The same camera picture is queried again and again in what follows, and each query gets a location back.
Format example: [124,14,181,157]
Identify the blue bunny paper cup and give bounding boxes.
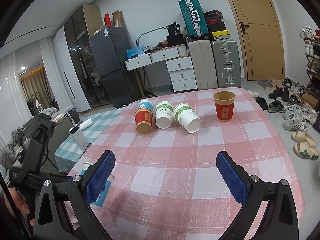
[81,162,114,211]

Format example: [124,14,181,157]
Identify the red lying paper cup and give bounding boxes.
[135,107,153,135]

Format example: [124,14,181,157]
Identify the blue white lying cup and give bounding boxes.
[138,99,154,112]

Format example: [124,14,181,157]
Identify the red upright paper cup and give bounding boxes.
[213,91,235,122]

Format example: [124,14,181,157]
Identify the green white lying cup left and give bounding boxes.
[155,101,174,129]

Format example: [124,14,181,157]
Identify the green white lying cup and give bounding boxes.
[155,101,174,129]
[173,103,202,133]

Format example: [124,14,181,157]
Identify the green white lying cup right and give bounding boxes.
[173,103,202,133]

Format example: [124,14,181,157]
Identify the person's left hand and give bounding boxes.
[1,188,30,230]

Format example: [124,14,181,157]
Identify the teal checkered tablecloth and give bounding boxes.
[54,109,121,173]

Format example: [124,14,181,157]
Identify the white power bank box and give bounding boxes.
[68,125,89,152]

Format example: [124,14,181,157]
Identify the beige foam slipper pair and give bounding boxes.
[291,131,319,160]

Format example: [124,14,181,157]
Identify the pink checkered tablecloth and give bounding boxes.
[70,88,305,239]

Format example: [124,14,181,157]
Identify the dark glass cabinet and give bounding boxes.
[63,5,108,108]

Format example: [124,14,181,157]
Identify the black refrigerator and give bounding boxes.
[89,27,142,108]

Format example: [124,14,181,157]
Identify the silver hard suitcase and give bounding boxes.
[212,40,241,88]

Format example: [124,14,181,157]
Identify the white drawer desk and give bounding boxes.
[125,45,197,92]

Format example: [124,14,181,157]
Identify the beige hard suitcase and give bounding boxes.
[188,40,218,90]

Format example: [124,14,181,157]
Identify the shoe rack with shoes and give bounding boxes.
[299,25,319,98]

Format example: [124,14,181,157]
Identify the teal hard suitcase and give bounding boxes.
[178,0,209,42]

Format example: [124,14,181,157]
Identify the stacked shoe boxes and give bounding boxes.
[203,10,227,41]

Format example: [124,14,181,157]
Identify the wooden door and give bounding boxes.
[229,0,285,81]

